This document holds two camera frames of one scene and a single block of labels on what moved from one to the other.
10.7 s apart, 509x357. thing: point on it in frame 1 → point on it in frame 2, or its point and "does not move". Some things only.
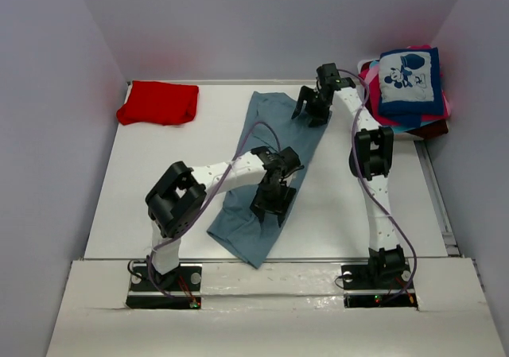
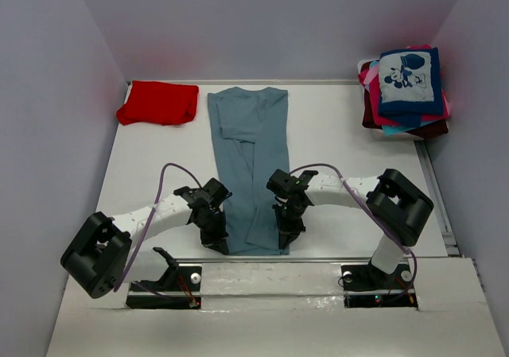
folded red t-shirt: [158, 102] does not move
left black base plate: [183, 281] does not move
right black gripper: [304, 95] → [288, 232]
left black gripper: [286, 203] → [216, 241]
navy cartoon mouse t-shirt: [410, 86] does not move
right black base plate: [359, 291] does not move
